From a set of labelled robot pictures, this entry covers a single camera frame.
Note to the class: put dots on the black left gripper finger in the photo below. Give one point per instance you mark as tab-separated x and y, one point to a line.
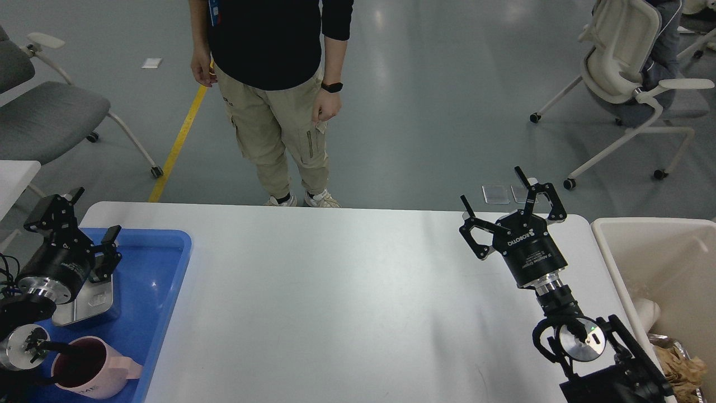
106	256
54	218

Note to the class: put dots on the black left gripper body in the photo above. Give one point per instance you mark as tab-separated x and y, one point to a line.
58	269

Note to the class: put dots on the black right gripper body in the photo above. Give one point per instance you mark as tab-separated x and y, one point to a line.
528	249

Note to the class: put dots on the stainless steel rectangular tin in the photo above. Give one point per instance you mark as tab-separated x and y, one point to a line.
95	305

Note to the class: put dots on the pink mug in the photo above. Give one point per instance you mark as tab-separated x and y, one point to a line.
92	368

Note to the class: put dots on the aluminium foil tray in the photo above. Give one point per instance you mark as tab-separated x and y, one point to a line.
666	342

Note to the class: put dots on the brown paper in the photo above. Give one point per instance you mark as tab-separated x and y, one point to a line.
684	375

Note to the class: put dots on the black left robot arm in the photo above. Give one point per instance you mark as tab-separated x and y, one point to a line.
25	344

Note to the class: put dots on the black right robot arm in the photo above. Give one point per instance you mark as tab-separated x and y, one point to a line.
601	359

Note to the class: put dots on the blue plastic tray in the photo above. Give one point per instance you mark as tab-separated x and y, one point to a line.
149	278

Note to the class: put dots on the white side table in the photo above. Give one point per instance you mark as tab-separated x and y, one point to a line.
16	177

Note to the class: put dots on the grey office chair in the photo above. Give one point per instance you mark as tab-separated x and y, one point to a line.
47	121

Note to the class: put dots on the beige plastic bin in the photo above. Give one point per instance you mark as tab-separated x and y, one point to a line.
670	261

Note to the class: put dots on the white paper cup in bin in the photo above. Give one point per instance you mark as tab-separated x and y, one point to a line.
648	312

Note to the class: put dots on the seated person in blue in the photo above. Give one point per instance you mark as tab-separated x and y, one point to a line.
661	64

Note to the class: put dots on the white office chair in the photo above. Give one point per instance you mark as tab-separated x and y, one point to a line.
623	34

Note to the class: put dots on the seated person in khaki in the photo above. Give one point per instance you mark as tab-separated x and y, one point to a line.
278	65

